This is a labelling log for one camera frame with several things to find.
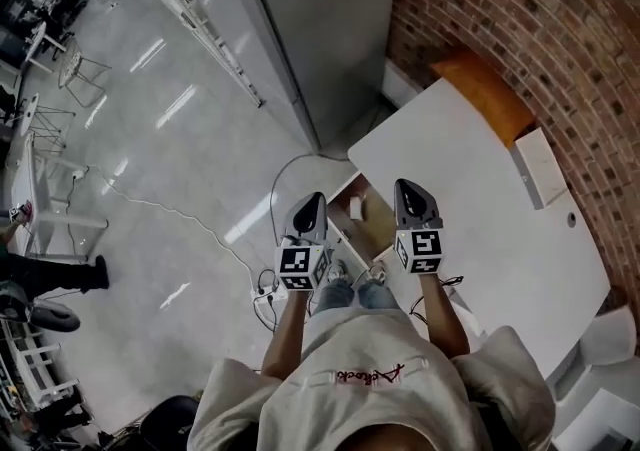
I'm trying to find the white shelf rack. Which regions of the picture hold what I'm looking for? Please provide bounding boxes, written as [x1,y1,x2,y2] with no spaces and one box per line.
[112,0,265,109]

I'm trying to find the white desk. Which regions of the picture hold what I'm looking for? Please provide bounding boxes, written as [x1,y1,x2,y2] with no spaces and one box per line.
[347,77,612,383]

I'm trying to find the white square table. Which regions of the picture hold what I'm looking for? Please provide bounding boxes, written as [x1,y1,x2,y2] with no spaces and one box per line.
[9,133,109,263]

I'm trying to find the grey floor cable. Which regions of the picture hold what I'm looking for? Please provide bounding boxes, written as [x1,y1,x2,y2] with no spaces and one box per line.
[268,152,351,240]

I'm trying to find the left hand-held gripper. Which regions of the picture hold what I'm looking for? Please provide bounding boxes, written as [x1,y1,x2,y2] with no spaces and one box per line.
[273,191,335,293]

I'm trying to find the person's left forearm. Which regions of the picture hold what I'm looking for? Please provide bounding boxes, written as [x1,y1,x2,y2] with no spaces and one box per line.
[260,288,316,383]

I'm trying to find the person's blue jeans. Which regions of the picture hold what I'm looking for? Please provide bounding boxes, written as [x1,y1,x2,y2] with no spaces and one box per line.
[312,276,401,315]

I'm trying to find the orange cushion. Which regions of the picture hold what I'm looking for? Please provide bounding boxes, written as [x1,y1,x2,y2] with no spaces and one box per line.
[429,48,536,149]

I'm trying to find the thin white floor cable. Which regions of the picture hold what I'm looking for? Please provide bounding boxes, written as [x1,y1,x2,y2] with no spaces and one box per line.
[74,166,261,290]

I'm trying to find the wire frame chair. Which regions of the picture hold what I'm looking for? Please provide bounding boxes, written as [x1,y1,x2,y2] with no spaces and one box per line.
[57,49,112,109]

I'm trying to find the tall grey cabinet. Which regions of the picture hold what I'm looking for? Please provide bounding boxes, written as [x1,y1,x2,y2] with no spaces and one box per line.
[237,0,401,153]

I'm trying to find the grey shell chair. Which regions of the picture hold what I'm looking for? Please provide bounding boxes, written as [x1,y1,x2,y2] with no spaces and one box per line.
[0,283,81,333]

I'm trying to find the person's right forearm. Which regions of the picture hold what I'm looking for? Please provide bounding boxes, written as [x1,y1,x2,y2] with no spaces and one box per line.
[418,272,471,358]

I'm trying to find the wooden drawer with white front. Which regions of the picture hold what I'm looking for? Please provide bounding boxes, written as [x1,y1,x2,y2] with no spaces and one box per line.
[324,171,399,265]

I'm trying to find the white power strip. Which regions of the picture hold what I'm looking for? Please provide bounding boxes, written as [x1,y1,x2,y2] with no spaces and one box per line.
[251,283,289,320]

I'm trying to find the person's beige t-shirt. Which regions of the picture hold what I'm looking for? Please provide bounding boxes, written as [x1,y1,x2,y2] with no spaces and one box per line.
[187,308,557,451]

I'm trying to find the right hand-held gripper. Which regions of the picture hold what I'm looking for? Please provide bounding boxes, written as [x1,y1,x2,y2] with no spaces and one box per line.
[393,177,446,276]

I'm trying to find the white slatted chair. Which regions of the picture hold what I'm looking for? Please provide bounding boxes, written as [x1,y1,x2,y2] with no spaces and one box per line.
[14,343,81,410]

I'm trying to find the white office chair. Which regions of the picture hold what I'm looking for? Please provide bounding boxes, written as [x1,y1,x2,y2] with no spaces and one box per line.
[544,306,636,405]

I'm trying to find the black round stool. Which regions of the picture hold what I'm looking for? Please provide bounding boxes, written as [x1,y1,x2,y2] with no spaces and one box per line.
[142,394,201,451]

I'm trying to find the white rectangular box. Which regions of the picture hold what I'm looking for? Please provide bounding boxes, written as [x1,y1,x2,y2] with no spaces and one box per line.
[508,127,571,211]

